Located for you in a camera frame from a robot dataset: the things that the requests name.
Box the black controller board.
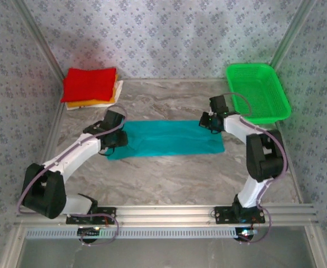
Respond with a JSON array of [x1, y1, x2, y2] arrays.
[[77, 226, 101, 243], [235, 227, 258, 243]]

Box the teal t-shirt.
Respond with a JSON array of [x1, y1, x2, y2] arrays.
[[106, 119, 226, 161]]

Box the orange folded t-shirt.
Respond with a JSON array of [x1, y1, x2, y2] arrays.
[[67, 73, 119, 108]]

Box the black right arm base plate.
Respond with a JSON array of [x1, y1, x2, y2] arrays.
[[214, 206, 266, 224]]

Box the white folded t-shirt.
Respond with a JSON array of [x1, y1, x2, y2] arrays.
[[66, 80, 124, 111]]

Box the aluminium frame post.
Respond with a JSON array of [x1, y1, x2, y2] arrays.
[[304, 224, 327, 268], [13, 0, 67, 80], [0, 225, 27, 268], [268, 0, 318, 69]]

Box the aluminium mounting rail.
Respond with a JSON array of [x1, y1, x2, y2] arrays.
[[15, 204, 319, 226]]

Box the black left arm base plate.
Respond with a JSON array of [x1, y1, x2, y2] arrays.
[[65, 207, 117, 226]]

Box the grey slotted cable duct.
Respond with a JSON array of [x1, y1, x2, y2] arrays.
[[26, 227, 236, 240]]

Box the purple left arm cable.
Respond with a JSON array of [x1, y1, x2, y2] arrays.
[[16, 104, 127, 247]]

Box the red folded t-shirt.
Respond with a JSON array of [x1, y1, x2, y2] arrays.
[[60, 66, 117, 103]]

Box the green plastic basket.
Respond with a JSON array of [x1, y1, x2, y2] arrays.
[[225, 63, 292, 125]]

